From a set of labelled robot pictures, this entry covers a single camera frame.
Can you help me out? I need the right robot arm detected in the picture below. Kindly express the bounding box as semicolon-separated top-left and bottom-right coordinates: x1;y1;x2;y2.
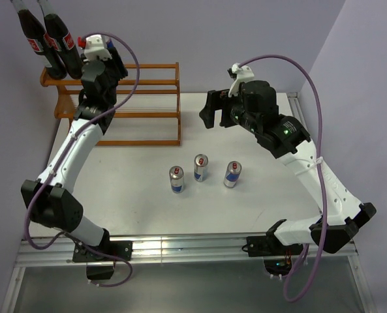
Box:
199;80;377;255

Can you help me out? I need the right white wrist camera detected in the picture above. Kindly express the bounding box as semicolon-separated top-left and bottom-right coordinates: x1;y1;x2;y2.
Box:
228;63;255;98

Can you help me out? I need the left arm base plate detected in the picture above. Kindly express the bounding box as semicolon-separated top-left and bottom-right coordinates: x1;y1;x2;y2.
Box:
72;241;132;263

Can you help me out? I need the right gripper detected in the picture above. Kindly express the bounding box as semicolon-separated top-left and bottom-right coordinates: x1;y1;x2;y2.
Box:
199;88;261;134

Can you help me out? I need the aluminium rail frame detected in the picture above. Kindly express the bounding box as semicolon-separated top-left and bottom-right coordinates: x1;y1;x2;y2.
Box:
2;93;376;312

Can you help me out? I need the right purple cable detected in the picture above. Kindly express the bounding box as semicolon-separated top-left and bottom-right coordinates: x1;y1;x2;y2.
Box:
240;53;326;303

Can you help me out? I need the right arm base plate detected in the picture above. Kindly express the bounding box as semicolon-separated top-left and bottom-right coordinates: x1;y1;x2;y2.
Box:
244;235;303;257

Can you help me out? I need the wooden two-tier shelf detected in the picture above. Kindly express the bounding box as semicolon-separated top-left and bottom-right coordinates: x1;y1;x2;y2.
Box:
40;62;181;146

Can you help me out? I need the cola bottle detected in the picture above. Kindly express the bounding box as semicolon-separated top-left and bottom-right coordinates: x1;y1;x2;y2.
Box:
37;0;82;80
10;0;67;80

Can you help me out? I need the purple cable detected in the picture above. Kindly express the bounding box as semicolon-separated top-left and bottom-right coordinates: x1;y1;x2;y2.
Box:
23;31;134;288
240;53;326;303

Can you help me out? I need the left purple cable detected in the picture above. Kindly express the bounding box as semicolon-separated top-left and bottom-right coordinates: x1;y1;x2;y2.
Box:
23;31;134;288

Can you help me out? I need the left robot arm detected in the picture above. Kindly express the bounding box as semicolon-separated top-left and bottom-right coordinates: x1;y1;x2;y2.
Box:
21;48;128;260

